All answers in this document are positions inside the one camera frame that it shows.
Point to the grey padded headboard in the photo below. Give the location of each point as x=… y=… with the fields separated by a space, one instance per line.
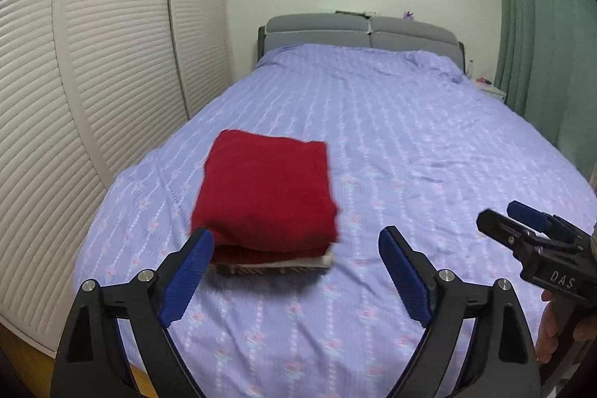
x=359 y=30

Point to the purple floral bed sheet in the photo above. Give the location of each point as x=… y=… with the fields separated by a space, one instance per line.
x=412 y=143

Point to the white louvered wardrobe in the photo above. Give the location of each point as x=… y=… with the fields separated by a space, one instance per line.
x=88 y=87

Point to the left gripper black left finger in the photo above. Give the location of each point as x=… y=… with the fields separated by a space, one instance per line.
x=91 y=359

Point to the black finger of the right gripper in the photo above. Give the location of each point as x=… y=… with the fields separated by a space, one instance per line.
x=551 y=225
x=505 y=231

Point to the red item on nightstand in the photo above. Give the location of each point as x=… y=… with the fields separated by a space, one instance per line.
x=484 y=81

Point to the white bedside table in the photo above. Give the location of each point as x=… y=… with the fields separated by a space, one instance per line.
x=491 y=90

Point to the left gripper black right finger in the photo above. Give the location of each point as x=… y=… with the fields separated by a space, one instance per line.
x=478 y=331

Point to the clear plastic bottle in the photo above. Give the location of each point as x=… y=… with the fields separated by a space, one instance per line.
x=470 y=65

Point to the red fleece sweater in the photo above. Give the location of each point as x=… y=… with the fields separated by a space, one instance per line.
x=268 y=203

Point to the person's right hand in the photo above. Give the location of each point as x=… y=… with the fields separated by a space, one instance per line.
x=547 y=340

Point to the green curtain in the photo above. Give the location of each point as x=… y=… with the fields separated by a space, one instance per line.
x=547 y=69

